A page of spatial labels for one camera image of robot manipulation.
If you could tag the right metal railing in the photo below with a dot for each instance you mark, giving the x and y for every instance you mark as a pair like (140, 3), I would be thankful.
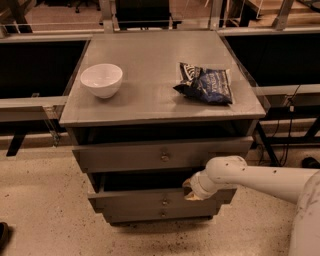
(284, 70)

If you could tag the left metal railing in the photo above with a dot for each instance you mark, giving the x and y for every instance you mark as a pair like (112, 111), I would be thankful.
(37, 73)

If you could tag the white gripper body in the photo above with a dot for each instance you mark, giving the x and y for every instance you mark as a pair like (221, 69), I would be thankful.
(196, 187)

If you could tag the white ceramic bowl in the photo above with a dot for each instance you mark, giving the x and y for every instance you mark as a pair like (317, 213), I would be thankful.
(102, 80)

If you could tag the grey bottom drawer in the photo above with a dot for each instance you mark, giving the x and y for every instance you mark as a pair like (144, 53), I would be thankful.
(136, 215)

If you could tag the black shoe at left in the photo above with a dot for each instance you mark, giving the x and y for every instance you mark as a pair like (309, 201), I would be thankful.
(4, 232)

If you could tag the black shoe at right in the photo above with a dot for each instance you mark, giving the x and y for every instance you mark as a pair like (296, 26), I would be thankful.
(310, 162)

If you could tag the grey drawer cabinet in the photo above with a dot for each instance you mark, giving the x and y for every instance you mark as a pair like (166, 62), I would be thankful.
(147, 107)

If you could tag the black shoe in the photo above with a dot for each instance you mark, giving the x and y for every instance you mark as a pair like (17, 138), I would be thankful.
(310, 162)
(4, 232)

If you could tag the grey top drawer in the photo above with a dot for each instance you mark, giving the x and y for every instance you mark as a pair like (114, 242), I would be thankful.
(164, 154)

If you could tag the blue chip bag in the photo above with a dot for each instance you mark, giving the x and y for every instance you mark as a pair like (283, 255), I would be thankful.
(204, 84)

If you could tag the grey drawer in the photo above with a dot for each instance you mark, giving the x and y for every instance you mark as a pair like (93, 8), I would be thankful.
(149, 190)
(136, 215)
(164, 154)

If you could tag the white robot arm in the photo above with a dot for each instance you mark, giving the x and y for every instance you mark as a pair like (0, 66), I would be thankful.
(300, 186)

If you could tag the metal railing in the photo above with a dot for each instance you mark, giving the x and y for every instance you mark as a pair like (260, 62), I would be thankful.
(37, 73)
(284, 70)

